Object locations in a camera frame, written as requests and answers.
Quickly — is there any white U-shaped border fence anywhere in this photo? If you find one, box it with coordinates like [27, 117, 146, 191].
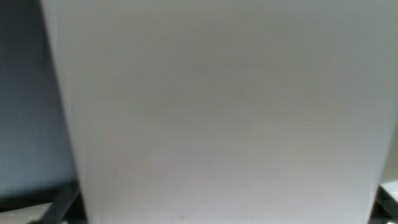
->
[381, 177, 398, 202]

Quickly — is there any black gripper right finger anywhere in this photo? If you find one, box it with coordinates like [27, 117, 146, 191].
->
[368, 187, 398, 224]

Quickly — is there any white box with tags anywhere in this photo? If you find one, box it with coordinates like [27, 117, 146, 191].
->
[41, 0, 398, 224]

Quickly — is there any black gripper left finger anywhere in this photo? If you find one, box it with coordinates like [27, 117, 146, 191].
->
[27, 182, 84, 224]

